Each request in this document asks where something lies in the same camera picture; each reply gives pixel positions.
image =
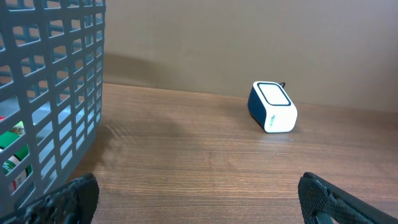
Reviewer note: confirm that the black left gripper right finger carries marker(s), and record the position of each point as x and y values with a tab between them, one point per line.
323	202

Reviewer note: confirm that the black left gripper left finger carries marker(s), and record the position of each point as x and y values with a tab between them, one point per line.
74	202

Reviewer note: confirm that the white barcode scanner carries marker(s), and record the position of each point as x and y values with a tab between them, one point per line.
271	107

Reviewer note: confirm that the green lid jar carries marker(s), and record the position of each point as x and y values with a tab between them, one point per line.
9	165

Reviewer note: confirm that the grey plastic mesh basket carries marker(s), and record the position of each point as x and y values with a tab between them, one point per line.
52	62

